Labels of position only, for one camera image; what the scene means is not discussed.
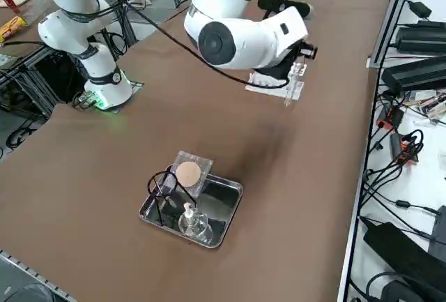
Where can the glass test tube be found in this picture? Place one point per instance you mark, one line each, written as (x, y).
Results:
(294, 85)

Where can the grey metal rail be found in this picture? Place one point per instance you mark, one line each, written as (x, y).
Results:
(21, 267)

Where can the small black power adapter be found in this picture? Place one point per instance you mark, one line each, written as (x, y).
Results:
(421, 9)

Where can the orange black connector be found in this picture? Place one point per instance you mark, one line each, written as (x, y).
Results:
(390, 117)
(407, 152)

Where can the yellow snack packet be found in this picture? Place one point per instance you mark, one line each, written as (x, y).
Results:
(12, 28)

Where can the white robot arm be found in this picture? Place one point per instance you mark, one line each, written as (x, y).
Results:
(244, 37)

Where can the white test tube rack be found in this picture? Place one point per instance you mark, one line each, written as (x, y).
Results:
(298, 93)

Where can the large black power supply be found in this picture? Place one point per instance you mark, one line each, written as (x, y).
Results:
(393, 242)
(421, 38)
(414, 73)

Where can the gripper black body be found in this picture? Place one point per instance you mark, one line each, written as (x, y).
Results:
(275, 66)

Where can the glass alcohol lamp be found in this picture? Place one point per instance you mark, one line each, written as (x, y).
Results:
(191, 227)

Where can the aluminium frame post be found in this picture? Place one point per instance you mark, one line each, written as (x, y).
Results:
(393, 16)

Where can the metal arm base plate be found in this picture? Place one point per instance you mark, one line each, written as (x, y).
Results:
(136, 87)

